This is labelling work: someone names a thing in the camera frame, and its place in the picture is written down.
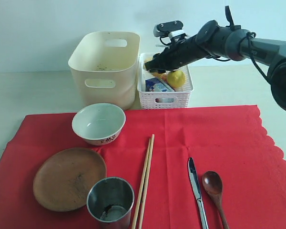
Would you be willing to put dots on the brown wooden plate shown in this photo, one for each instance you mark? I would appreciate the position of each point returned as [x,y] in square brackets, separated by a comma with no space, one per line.
[64,180]

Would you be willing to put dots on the steel cup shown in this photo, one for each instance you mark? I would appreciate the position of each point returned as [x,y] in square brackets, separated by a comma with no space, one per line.
[110,202]

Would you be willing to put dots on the red table cloth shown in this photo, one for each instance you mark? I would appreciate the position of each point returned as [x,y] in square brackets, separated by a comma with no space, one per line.
[229,140]

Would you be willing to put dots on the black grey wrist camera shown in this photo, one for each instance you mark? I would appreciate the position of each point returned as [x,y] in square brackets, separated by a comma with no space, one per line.
[163,30]

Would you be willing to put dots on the blue white milk carton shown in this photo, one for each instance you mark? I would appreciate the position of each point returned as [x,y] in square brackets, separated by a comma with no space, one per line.
[157,85]

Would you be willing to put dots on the left wooden chopstick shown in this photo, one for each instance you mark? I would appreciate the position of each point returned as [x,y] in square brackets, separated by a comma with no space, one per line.
[140,193]

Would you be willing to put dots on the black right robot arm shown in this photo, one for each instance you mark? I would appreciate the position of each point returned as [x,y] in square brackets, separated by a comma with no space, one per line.
[234,43]

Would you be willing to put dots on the white perforated plastic basket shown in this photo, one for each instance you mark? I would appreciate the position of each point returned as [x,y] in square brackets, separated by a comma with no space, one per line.
[162,100]

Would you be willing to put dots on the right wooden chopstick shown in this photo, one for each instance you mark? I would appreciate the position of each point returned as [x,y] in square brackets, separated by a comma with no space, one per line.
[146,181]

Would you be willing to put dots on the dark wooden spoon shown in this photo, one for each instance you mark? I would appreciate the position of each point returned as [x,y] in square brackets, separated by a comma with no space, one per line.
[213,186]

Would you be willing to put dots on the yellow lemon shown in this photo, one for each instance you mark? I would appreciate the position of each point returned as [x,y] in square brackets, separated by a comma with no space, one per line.
[176,79]

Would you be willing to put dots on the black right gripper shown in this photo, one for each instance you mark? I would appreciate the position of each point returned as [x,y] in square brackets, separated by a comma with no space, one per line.
[175,56]

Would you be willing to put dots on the white ceramic bowl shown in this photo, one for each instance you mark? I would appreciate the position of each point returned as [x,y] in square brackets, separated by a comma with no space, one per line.
[99,124]

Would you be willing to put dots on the wooden chopstick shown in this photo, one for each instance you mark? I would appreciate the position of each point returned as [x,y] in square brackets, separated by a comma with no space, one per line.
[140,193]
[146,181]

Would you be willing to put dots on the cream plastic bin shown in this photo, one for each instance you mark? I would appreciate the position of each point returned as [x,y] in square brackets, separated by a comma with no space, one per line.
[104,67]

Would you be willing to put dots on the yellow cheese wedge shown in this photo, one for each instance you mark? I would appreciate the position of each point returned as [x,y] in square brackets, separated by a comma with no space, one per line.
[162,76]

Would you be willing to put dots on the steel table knife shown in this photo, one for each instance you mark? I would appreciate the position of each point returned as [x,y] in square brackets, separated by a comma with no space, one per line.
[197,192]

